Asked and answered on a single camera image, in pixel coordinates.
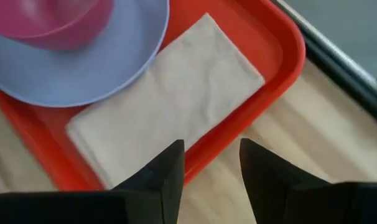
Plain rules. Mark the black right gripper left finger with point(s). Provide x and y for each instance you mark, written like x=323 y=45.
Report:
x=114 y=207

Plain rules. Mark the pink plastic bowl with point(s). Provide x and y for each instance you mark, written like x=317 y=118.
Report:
x=51 y=21

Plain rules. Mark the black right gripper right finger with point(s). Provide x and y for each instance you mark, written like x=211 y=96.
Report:
x=300 y=202

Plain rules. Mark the red plastic tray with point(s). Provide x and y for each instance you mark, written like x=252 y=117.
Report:
x=275 y=49

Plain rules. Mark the lavender plastic plate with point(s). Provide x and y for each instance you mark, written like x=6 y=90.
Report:
x=82 y=74

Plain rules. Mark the beige napkin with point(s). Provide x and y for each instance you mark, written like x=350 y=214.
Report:
x=176 y=99

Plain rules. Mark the black aluminium table frame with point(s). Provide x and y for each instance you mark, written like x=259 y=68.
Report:
x=347 y=81

